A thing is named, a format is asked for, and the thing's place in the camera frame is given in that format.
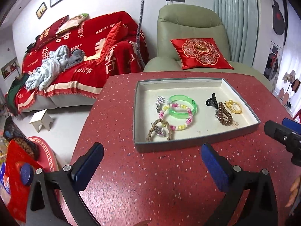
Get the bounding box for green leather armchair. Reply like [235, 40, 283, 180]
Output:
[144, 4, 272, 90]

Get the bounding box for grey jewelry tray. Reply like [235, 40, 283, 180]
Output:
[133, 78, 260, 153]

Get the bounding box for red embroidered cushion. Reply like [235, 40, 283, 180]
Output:
[170, 38, 234, 70]

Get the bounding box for braided rope bracelet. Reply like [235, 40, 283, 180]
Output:
[146, 118, 175, 142]

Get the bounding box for light blue clothes pile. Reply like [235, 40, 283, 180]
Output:
[25, 45, 86, 91]

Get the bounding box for red round stool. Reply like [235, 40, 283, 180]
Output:
[28, 136, 59, 173]

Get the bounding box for red blanket covered sofa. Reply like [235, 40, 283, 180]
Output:
[12, 11, 149, 113]

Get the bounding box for small white stool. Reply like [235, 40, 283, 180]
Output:
[30, 109, 54, 133]

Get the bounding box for pale green curtain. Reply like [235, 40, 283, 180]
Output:
[214, 0, 258, 67]

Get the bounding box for pink yellow bead bracelet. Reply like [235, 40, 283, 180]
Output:
[158, 102, 194, 132]

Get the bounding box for yellow flower cord bracelet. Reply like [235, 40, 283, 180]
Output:
[224, 99, 243, 115]

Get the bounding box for braided hanging cable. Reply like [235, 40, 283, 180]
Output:
[136, 0, 158, 67]

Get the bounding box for silver heart pendant brooch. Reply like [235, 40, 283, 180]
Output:
[154, 125, 166, 138]

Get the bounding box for red bag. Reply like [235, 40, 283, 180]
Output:
[5, 140, 42, 222]

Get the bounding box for person's right hand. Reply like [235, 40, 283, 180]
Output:
[285, 176, 300, 207]

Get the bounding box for black hair claw clip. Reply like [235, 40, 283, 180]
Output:
[206, 93, 218, 110]

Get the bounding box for wall picture frame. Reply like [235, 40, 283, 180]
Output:
[36, 2, 47, 19]

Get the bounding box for jar with blue lid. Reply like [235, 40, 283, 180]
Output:
[15, 162, 35, 186]

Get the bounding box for silver star hair clip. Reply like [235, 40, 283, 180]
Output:
[156, 96, 165, 113]

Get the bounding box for red plastic chair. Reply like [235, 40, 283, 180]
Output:
[293, 109, 301, 122]

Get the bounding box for green jade bangle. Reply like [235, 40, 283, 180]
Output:
[168, 94, 198, 119]

